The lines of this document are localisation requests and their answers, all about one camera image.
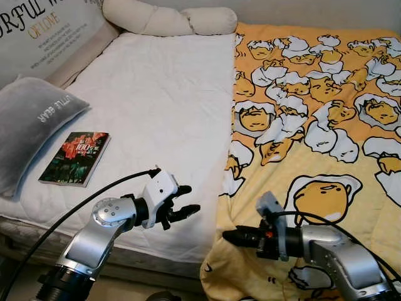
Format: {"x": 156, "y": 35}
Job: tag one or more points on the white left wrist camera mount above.
{"x": 160, "y": 191}

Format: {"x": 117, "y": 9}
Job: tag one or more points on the grey bed base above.
{"x": 169, "y": 268}

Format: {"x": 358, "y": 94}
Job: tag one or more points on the grey robot leg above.
{"x": 164, "y": 296}

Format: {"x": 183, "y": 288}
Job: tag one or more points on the white quilted mattress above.
{"x": 156, "y": 113}

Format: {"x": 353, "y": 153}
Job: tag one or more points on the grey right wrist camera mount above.
{"x": 269, "y": 205}

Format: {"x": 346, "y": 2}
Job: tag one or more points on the dark cover paperback book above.
{"x": 75, "y": 157}

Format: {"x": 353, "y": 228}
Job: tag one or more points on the grey lettered pillow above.
{"x": 31, "y": 125}

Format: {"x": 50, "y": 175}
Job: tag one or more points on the yellow cartoon egg blanket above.
{"x": 313, "y": 125}

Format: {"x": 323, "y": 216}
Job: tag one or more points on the cream long bolster pillow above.
{"x": 169, "y": 17}

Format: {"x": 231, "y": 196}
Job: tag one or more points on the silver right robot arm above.
{"x": 338, "y": 257}

